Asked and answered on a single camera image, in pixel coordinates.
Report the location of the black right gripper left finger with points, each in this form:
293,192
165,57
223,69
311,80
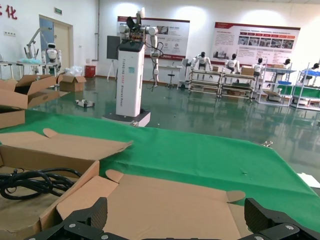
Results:
85,222

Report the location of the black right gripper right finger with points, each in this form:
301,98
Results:
270,222

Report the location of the open flat cardboard box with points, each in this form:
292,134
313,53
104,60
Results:
50,150
175,205

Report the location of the white robot parts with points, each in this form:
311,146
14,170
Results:
85,103

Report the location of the cardboard box on rack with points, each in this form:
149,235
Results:
247,71

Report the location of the green table cloth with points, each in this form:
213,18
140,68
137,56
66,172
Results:
200,162

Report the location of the open cardboard carton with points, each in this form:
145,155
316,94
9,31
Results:
72,85

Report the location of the blue plastic bin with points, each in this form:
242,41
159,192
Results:
285,82

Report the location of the metal tube rack workbench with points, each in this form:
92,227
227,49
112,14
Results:
237,76
205,72

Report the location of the red bin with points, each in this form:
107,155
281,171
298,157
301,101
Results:
90,72

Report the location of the white shelf rack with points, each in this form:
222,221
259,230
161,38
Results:
277,70
307,73

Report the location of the clear plastic bags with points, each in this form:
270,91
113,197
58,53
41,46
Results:
73,70

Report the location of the white black humanoid robot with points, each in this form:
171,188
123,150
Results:
287,62
259,66
315,67
202,61
233,63

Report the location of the blue cloth pile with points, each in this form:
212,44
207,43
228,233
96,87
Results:
30,61

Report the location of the white round-head humanoid robot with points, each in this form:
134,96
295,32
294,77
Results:
51,55

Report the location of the black stool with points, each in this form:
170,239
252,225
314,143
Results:
171,75

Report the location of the black screen on stand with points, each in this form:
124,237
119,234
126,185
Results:
113,47

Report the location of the wide red white info board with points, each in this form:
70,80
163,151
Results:
257,40

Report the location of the green exit sign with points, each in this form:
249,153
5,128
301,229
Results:
58,11

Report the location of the white tube frame workbench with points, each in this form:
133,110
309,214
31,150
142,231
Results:
10,63

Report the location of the beige door with frame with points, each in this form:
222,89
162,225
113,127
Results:
63,45

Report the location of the grey wall pipe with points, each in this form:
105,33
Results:
98,37

